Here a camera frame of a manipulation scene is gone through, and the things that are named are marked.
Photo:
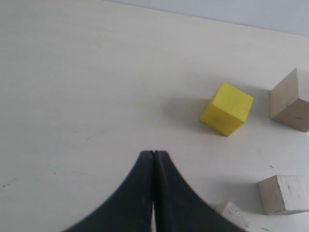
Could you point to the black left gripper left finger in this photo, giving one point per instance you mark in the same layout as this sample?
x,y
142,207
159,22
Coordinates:
x,y
129,208

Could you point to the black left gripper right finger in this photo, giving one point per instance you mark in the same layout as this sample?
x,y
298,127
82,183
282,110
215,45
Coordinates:
x,y
177,207

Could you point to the medium plain wooden cube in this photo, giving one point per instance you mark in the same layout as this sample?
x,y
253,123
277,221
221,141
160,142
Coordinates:
x,y
284,195

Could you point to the yellow painted wooden cube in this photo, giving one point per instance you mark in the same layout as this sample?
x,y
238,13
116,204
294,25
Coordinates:
x,y
227,110

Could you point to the large plain wooden cube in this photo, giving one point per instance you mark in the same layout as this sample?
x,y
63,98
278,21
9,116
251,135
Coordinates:
x,y
290,100

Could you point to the small plain wooden cube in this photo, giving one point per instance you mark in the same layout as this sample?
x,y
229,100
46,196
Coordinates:
x,y
233,213

